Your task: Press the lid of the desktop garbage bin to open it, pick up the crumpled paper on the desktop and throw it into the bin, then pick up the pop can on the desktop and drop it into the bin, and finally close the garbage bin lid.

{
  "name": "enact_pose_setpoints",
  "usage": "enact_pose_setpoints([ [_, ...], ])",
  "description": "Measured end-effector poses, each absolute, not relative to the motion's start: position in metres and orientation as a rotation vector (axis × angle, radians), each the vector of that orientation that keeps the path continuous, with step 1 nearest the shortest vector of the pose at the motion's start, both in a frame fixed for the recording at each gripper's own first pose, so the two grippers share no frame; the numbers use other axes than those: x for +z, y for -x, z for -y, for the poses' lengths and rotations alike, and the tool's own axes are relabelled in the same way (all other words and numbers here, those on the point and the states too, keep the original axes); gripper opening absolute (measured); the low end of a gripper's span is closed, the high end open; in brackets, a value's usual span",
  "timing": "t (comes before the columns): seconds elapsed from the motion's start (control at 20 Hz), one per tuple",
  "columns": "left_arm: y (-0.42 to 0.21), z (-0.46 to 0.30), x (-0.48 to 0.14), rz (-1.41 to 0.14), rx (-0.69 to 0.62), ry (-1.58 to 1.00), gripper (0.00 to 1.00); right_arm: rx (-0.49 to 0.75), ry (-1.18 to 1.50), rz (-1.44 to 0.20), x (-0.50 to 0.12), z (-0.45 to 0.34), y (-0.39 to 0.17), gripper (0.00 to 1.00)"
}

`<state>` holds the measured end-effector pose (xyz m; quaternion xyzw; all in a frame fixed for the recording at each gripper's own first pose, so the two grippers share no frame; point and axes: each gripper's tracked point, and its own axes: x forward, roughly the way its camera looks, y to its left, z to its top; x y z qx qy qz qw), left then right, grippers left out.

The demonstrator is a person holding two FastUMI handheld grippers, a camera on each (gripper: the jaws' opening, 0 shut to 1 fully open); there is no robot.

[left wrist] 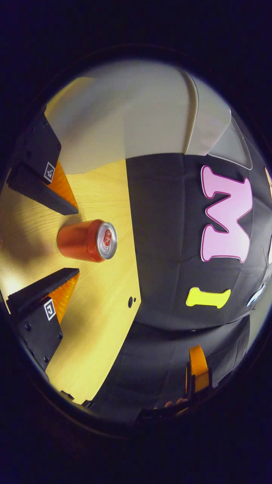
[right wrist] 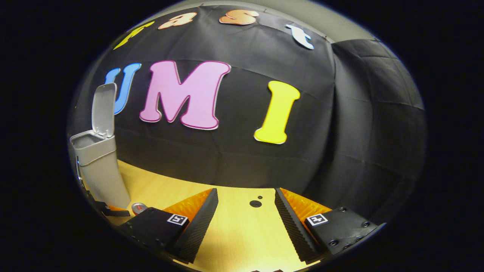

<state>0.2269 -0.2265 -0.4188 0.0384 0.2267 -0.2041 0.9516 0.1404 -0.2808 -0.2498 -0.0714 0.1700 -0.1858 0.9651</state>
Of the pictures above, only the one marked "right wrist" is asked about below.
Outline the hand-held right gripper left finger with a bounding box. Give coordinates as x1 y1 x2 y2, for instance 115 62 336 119
119 188 219 264

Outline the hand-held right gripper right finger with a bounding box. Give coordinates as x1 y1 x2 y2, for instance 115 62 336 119
274 187 387 265

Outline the grey desktop garbage bin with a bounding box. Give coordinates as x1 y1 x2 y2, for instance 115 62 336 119
69 82 132 210

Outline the wooden desktop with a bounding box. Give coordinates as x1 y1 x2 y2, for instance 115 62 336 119
78 159 341 272

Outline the black backdrop cloth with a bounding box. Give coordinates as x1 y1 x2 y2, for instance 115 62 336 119
67 5 428 227

